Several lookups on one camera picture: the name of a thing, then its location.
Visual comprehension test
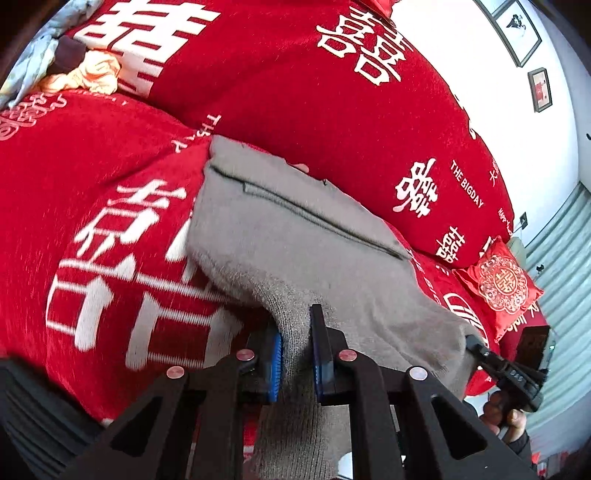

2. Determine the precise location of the person's right forearm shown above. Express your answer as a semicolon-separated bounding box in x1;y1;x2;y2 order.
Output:
505;427;533;461

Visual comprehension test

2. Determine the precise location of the dark wooden cabinet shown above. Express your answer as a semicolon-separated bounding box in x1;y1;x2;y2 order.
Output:
516;325;553;371

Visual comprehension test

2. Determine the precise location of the grey knitted sweater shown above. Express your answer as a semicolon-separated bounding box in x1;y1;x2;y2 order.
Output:
187;135;483;480

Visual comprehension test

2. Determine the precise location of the small red picture frame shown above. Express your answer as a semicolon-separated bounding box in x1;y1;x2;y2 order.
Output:
527;68;553;113

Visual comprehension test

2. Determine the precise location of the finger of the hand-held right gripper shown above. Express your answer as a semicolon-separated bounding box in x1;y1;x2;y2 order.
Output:
465;334;505;371

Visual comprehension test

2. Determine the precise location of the red embroidered cushion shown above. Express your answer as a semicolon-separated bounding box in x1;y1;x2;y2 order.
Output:
455;236;544;342

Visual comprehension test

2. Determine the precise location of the large black picture frame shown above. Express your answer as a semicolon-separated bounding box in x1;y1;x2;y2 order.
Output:
478;0;543;68

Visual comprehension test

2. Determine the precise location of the grey-green curtain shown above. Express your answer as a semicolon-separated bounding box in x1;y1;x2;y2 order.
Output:
508;182;591;462

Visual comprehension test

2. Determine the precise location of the red printed bed sheet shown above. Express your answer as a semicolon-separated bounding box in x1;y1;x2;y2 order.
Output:
0;90;550;462

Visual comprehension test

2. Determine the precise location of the dark maroon cloth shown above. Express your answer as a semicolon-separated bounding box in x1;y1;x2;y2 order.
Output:
54;36;88;75

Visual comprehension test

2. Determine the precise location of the yellow crumpled cloth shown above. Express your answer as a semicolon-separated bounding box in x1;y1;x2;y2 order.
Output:
39;50;122;95

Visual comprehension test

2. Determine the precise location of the red printed folded quilt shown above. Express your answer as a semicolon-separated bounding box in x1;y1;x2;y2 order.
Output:
67;0;515;271

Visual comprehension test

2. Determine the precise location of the dark ribbed cloth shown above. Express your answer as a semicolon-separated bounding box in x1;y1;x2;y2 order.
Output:
0;357;105;480

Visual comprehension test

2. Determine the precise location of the person's right hand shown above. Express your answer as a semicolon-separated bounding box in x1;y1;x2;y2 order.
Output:
480;390;529;444

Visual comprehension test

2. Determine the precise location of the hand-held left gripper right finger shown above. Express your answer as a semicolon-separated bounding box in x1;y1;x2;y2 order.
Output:
309;304;539;480

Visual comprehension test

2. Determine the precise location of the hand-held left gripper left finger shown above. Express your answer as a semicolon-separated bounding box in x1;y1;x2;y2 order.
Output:
60;330;284;480

